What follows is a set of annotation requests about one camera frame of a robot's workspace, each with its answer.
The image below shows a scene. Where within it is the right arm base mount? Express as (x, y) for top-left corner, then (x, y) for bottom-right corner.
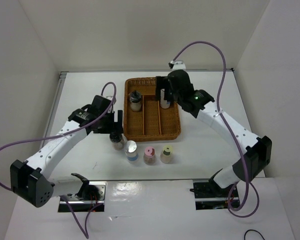
(189, 179), (240, 210)

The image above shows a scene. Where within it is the black-capped brown spice bottle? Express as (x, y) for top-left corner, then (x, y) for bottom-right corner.
(109, 131), (125, 151)

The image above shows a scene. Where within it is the silver-capped blue-label bottle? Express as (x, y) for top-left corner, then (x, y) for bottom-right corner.
(123, 140), (139, 163)

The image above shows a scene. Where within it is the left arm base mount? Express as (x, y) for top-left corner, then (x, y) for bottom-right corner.
(65, 181), (107, 213)

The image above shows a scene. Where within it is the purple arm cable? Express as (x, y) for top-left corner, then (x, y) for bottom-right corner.
(0, 81), (118, 240)
(168, 40), (261, 219)

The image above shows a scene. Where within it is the black cable on floor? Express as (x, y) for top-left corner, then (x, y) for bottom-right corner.
(244, 229), (266, 240)

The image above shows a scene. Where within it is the brown wicker divided tray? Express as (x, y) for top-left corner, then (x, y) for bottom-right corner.
(123, 77), (181, 142)

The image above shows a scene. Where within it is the pink-capped spice bottle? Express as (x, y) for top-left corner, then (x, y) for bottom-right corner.
(143, 146), (156, 165)

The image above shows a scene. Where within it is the aluminium table edge rail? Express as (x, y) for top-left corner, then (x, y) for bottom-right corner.
(42, 71), (68, 138)

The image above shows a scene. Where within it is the silver-capped white spice bottle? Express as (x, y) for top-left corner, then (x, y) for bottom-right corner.
(159, 89), (171, 109)

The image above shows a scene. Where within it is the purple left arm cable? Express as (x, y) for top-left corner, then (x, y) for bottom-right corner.
(0, 81), (118, 240)

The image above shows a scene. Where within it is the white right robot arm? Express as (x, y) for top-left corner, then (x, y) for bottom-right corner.
(155, 69), (272, 197)

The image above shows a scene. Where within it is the black-capped white spice bottle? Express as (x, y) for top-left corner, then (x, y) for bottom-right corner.
(129, 90), (142, 112)

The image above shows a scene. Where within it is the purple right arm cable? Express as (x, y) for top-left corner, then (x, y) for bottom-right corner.
(168, 40), (261, 219)

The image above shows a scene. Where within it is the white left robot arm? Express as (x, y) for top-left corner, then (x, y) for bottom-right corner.
(10, 95), (123, 208)

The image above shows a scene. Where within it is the yellow-capped spice bottle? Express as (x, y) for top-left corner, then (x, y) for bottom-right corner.
(160, 145), (173, 164)

